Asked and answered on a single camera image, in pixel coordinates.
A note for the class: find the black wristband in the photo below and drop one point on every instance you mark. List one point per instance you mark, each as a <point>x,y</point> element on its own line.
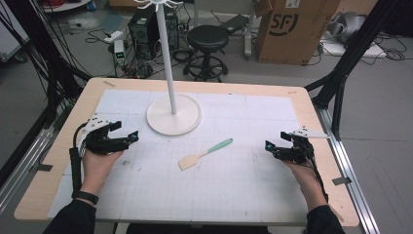
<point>86,196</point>

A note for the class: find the white grid mat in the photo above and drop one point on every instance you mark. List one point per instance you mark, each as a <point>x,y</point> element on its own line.
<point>211,191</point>

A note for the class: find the white hanging rack stand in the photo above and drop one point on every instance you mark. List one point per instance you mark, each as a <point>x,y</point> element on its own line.
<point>172,113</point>

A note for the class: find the black flat device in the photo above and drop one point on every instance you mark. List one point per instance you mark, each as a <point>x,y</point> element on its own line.
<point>234,23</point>

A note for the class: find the large cardboard box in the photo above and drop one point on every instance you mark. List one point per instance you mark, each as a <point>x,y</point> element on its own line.
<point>298,35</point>

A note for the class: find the black tape strip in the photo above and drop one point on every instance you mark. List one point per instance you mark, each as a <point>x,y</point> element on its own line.
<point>45,167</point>
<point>342,181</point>

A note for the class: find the person's right hand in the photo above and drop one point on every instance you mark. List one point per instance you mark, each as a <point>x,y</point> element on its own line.
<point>305,177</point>

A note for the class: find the black computer tower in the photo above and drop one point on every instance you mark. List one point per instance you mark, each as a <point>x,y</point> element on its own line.
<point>144,37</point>

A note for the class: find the aluminium rail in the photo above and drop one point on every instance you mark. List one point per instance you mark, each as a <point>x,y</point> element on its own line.
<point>22,172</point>
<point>350,175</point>

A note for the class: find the black round stool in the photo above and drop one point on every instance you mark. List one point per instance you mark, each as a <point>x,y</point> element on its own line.
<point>207,37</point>

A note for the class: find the white metal post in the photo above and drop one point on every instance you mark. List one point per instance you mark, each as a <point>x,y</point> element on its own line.
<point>249,29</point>

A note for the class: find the white power strip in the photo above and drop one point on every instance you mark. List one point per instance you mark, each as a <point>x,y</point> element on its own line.
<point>113,36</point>

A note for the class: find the white flat board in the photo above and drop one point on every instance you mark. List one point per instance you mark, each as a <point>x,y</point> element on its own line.
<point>354,49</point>

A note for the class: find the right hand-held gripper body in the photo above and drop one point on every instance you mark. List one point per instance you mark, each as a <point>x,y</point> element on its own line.
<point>298,151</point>

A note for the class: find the black metal frame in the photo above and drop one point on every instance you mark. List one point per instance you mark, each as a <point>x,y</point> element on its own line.
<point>350,58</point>
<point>52,65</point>

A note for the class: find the white round table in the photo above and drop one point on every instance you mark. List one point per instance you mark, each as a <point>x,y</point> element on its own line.
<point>65,5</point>

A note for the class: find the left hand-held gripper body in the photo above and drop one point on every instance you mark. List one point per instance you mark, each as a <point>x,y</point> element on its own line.
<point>97,143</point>

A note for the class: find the grey bag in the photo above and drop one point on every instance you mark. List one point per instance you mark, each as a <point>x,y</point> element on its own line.
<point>347,26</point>

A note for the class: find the white device with green display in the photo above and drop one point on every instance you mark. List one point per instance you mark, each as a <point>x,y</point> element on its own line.
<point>119,51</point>

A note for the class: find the person's left hand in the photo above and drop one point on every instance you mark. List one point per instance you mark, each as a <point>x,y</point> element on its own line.
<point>95,170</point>

